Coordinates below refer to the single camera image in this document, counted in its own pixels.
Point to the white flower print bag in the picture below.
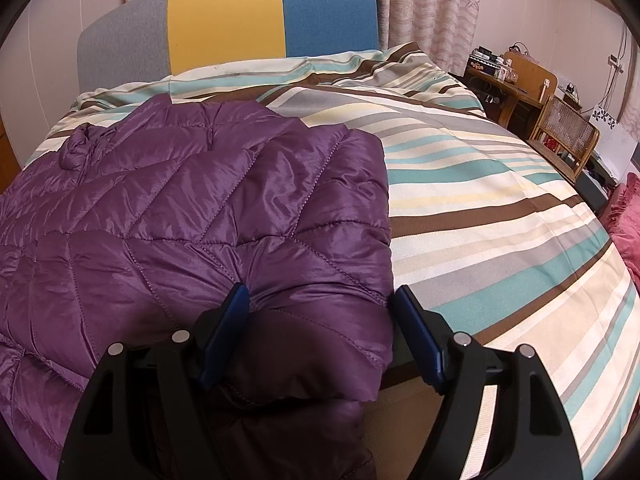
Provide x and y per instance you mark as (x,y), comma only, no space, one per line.
(617,140)

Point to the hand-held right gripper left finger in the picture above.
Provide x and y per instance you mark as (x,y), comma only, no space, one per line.
(226,330)

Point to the orange wooden cabinet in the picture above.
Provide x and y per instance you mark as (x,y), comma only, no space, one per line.
(9,160)

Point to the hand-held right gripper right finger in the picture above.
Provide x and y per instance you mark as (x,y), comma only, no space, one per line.
(416,325)

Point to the dark low bench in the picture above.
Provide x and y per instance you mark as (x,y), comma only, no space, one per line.
(595,185)

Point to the wooden side table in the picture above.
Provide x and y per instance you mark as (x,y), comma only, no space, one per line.
(522,95)

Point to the grey yellow blue headboard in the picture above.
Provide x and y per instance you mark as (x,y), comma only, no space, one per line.
(225,20)

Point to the pink patterned curtain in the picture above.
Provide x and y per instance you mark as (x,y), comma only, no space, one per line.
(425,10)

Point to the striped duvet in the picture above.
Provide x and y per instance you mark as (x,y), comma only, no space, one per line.
(500,240)

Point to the pink cloth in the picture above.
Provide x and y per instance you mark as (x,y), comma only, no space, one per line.
(627,225)

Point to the rattan chair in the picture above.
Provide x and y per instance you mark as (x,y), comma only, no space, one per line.
(567,127)

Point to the purple quilted jacket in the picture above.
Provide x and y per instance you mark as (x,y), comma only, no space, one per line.
(200,200)

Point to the dark box on desk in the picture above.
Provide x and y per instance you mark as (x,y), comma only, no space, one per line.
(486,64)

